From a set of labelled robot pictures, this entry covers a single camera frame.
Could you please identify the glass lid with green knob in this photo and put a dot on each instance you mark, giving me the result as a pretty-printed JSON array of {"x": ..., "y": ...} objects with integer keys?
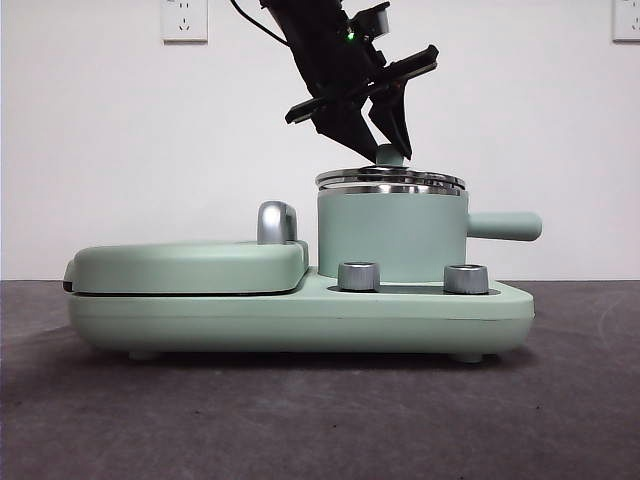
[{"x": 390, "y": 177}]

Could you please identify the silver control dial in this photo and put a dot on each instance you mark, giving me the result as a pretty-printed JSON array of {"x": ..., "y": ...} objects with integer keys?
[
  {"x": 359, "y": 276},
  {"x": 466, "y": 278}
]

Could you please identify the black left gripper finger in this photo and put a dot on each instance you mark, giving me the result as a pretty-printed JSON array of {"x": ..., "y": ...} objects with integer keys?
[
  {"x": 350, "y": 131},
  {"x": 395, "y": 120}
]

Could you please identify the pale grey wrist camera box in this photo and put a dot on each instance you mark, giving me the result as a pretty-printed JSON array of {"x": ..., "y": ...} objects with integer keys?
[{"x": 375, "y": 20}]

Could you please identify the mint green hinged griddle lid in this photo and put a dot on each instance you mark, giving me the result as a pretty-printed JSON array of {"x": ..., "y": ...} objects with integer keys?
[{"x": 190, "y": 265}]

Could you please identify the white wall socket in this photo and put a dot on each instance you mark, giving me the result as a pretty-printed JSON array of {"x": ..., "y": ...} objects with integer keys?
[
  {"x": 627, "y": 20},
  {"x": 184, "y": 20}
]

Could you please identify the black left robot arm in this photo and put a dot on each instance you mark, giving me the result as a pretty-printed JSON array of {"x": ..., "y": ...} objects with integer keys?
[{"x": 310, "y": 20}]

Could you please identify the mint green breakfast machine base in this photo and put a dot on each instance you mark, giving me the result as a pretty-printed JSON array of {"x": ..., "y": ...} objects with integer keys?
[{"x": 300, "y": 320}]

